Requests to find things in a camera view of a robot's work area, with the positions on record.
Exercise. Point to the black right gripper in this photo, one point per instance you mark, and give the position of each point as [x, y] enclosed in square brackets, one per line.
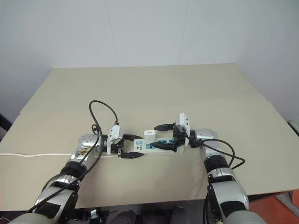
[178, 138]

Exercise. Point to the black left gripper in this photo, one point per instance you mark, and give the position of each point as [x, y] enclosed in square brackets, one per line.
[119, 148]

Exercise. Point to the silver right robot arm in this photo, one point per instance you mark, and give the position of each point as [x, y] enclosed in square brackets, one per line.
[224, 177]

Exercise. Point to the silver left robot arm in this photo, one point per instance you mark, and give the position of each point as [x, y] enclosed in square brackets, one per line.
[81, 149]

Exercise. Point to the white blue power strip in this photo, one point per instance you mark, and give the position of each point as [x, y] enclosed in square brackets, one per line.
[144, 148]

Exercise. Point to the white charger block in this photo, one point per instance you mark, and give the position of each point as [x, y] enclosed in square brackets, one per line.
[148, 135]

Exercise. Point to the dark object beside table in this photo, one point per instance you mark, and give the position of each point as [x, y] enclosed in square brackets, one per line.
[3, 126]

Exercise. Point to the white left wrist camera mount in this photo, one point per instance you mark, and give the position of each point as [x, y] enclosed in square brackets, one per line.
[114, 135]

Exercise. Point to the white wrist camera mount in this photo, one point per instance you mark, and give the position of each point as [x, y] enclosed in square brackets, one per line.
[183, 121]
[114, 135]

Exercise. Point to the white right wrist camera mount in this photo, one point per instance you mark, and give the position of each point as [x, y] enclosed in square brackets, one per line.
[183, 121]

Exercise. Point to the small silver metal bracket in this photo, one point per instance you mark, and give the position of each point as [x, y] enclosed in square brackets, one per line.
[94, 214]

